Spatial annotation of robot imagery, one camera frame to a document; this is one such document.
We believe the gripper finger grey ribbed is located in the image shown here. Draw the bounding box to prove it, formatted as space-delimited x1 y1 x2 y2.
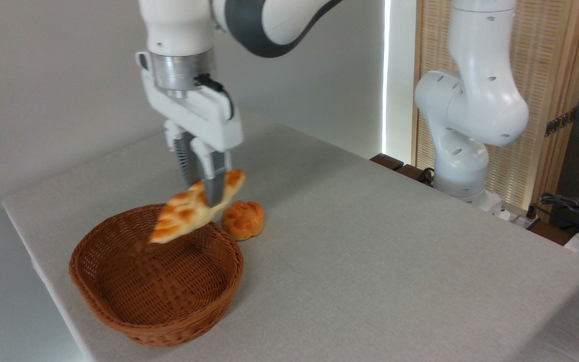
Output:
190 137 233 207
163 120 199 188

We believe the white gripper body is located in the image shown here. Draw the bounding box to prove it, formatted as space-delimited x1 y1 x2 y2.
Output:
141 69 244 152

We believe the long braided bread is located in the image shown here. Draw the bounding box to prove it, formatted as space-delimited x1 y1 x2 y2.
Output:
149 169 246 245

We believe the round orange bread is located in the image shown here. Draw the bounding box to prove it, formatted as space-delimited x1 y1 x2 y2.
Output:
221 200 265 241

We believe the brown wicker basket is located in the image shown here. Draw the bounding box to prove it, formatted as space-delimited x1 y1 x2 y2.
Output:
68 203 244 348

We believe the dark brown wooden edge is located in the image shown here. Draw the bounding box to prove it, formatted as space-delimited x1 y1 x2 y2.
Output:
369 153 436 188

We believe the grey fabric tablecloth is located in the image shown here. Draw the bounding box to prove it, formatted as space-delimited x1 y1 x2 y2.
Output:
2 113 579 362

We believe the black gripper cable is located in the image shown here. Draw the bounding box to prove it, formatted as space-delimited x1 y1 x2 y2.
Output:
195 74 235 120

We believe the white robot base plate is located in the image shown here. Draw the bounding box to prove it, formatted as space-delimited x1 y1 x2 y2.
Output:
463 190 514 222

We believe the black cable bundle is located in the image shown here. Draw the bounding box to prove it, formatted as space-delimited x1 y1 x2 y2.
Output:
528 193 579 233

